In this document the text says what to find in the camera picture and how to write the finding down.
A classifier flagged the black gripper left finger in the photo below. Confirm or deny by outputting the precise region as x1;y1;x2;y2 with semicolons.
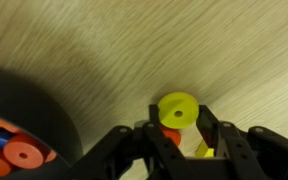
63;104;192;180

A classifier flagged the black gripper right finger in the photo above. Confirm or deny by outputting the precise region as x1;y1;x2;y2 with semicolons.
195;104;288;180

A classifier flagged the yellow plastic disc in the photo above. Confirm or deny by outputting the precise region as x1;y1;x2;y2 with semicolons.
157;92;200;130

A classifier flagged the black bowl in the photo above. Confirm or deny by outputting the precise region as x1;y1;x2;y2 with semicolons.
0;64;84;180

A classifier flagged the yellow plastic block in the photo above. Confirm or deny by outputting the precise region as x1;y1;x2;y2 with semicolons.
194;139;216;158

